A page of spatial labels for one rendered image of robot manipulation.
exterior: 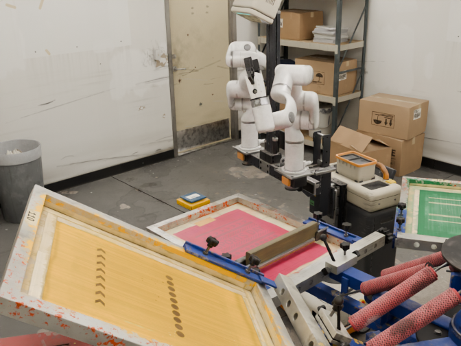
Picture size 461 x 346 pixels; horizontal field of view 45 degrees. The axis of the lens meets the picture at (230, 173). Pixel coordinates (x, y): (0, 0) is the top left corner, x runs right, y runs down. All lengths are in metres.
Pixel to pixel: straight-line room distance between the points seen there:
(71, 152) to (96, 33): 1.21
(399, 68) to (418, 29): 0.46
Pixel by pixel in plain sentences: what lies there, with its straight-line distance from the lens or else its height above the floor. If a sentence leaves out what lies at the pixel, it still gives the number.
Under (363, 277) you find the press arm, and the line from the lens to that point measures 2.14.
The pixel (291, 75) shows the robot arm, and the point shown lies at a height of 1.68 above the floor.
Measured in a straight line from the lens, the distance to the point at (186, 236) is 2.60.
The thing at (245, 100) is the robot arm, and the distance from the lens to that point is 3.08.
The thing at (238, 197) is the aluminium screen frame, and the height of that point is 0.99.
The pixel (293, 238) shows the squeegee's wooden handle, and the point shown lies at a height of 1.04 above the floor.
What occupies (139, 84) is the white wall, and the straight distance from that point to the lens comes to 6.13.
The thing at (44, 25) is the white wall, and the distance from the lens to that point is 5.58.
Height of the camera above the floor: 2.14
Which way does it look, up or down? 21 degrees down
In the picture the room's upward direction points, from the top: 1 degrees counter-clockwise
